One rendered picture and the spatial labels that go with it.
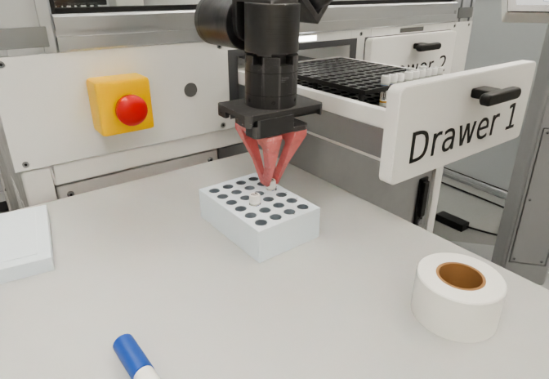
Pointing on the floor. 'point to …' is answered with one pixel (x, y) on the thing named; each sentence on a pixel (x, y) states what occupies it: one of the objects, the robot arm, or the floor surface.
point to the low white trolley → (247, 293)
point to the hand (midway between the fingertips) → (270, 177)
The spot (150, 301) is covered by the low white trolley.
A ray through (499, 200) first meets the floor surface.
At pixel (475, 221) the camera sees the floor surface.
